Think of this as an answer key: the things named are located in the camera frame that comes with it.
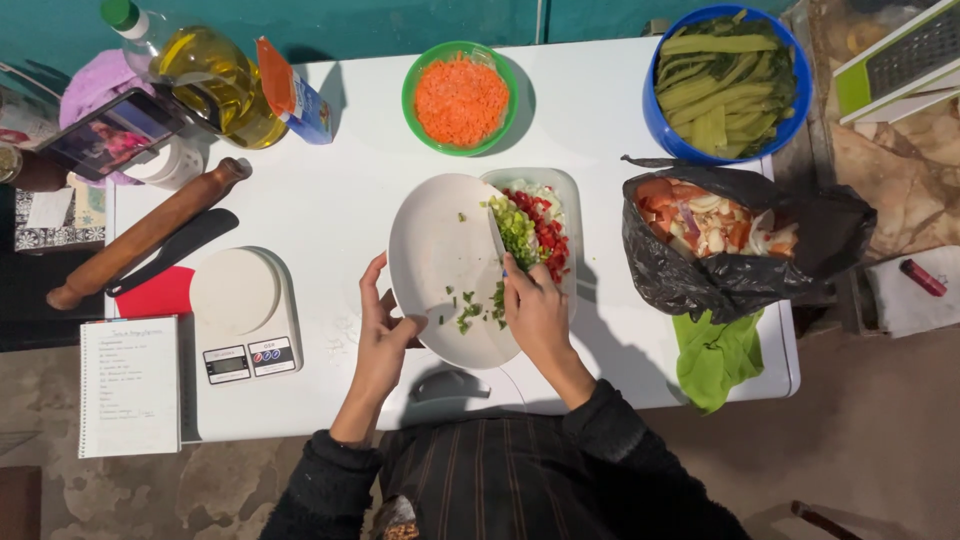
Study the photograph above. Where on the white spiral notebook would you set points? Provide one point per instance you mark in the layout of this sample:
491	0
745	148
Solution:
129	386

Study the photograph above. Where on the black spatula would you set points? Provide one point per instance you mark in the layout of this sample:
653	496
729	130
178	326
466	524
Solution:
176	249

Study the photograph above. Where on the red lighter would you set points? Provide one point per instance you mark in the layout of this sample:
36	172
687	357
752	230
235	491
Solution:
922	277

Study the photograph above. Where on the brown jar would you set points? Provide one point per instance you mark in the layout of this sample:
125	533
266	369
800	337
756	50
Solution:
34	172

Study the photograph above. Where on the person's left hand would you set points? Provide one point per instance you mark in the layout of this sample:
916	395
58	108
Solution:
379	345

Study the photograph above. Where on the green cloth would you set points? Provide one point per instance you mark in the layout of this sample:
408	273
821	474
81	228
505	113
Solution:
712	360

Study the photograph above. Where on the black smartphone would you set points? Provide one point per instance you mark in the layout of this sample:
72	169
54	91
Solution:
112	135

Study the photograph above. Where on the chopped green pepper heap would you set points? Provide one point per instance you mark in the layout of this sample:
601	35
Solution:
516	229

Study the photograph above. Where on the pink fluffy cloth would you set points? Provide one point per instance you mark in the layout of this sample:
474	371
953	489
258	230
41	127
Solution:
94	82

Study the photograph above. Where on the dark striped apron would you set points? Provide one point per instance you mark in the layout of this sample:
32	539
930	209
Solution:
495	480

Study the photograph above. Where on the cooked green chard stalks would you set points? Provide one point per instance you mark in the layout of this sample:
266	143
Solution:
724	90

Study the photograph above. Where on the white ribbed jar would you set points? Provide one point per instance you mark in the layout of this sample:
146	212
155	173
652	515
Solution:
176	163

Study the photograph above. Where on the vegetable scraps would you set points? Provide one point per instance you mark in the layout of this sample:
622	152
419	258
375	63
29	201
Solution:
709	221

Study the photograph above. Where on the wooden rolling pin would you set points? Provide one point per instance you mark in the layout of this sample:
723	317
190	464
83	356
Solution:
146	234

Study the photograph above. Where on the black fleece sweater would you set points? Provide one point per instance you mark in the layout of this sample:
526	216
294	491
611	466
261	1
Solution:
660	480

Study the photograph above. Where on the green pepper bits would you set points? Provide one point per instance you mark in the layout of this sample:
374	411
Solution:
471	309

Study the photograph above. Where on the white cloth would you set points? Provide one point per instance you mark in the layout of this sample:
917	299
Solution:
911	311

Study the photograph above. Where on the white rectangular container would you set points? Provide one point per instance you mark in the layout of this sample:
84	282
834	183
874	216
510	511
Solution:
566	202

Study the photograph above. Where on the white oval plate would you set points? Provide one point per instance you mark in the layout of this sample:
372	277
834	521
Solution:
439	247

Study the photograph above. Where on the chopped red pepper heap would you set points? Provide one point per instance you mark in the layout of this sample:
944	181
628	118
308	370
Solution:
551	236

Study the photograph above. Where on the chopped white onion heap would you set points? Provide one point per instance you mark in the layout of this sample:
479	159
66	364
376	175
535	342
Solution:
544	192

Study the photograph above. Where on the small kitchen knife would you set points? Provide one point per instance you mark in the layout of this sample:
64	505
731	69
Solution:
497	234

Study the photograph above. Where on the green plastic bowl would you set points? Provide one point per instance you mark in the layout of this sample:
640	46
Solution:
411	82

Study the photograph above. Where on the blue plastic bowl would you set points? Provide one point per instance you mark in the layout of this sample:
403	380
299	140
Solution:
664	135

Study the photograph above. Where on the green and white grater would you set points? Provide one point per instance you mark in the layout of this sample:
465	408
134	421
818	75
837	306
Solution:
904	60

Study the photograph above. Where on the patterned tile cloth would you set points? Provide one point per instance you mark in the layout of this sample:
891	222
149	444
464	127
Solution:
56	225

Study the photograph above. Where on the grated orange carrot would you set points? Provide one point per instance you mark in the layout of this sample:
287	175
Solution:
461	101

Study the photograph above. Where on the red flat mat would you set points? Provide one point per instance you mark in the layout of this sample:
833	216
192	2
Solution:
161	294

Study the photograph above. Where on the white digital kitchen scale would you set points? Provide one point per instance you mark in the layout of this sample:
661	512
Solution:
244	315

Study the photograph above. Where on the clear oil bottle green cap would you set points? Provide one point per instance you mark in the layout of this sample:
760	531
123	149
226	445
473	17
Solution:
217	86

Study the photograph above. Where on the brown wooden stick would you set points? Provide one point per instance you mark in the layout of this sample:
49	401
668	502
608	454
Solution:
825	521

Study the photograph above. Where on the black plastic bag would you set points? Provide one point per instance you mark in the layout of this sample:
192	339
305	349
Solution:
720	281

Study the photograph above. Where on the blue carton orange top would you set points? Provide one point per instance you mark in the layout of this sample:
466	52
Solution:
300	97

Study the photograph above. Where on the person's right hand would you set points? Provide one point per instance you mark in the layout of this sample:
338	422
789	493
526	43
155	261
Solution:
541	319

